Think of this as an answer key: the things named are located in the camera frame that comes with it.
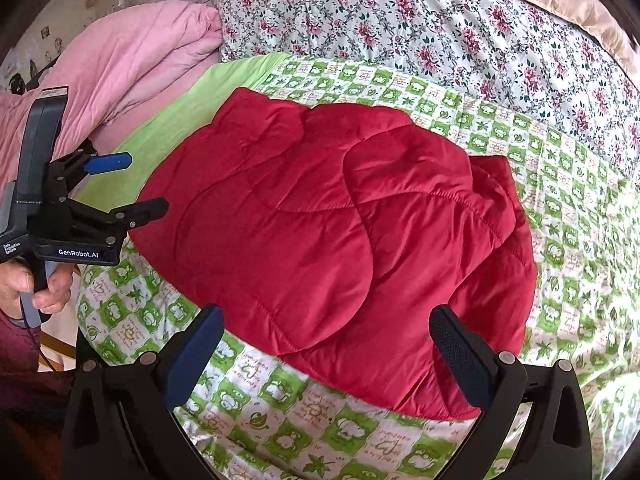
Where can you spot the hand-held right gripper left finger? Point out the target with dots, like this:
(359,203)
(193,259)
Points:
(195,355)

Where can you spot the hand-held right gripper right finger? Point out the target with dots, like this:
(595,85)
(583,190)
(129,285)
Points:
(460,355)

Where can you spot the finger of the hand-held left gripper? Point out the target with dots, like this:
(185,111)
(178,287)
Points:
(110,161)
(145,210)

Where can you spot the red quilted jacket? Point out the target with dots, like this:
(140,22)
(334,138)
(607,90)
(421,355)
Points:
(325,210)

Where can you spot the person's left forearm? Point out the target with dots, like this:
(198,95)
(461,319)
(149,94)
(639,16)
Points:
(17,345)

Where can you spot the person's left hand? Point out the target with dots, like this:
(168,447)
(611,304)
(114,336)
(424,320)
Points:
(57,287)

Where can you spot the pink quilt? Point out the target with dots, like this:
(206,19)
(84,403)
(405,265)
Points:
(140,45)

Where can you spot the light wooden furniture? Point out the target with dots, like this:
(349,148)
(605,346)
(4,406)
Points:
(60,345)

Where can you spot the green patterned bed sheet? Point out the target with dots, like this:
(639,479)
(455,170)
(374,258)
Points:
(575,260)

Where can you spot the floral print quilt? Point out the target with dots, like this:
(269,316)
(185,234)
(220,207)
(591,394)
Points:
(400,10)

